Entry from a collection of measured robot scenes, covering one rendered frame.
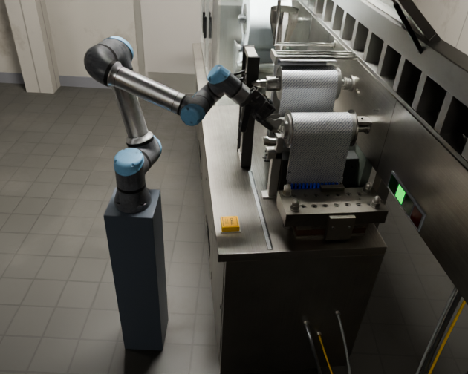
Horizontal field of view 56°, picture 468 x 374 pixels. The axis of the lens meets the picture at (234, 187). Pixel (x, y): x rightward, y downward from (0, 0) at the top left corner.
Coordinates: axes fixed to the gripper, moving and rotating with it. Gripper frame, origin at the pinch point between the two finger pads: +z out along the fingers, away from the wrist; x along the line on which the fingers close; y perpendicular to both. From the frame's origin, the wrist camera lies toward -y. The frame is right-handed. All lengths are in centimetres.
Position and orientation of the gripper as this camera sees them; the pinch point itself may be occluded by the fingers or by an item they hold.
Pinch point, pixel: (276, 130)
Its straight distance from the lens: 174.7
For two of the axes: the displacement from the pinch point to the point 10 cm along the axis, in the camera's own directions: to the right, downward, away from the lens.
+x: -1.2, -5.8, 8.1
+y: 6.8, -6.4, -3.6
